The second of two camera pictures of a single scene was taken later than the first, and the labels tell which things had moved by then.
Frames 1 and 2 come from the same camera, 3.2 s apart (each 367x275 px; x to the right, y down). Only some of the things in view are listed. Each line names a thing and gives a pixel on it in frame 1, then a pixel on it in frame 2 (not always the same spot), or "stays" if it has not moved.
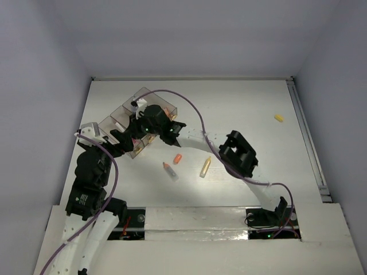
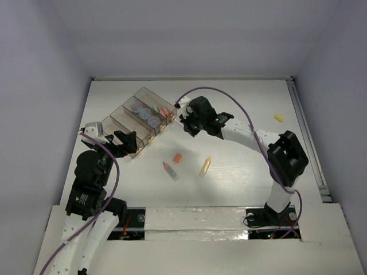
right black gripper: x=134 y=126 to x=185 y=122
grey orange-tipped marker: x=170 y=171 stays
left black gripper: x=113 y=146 stays
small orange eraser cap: x=177 y=158 stays
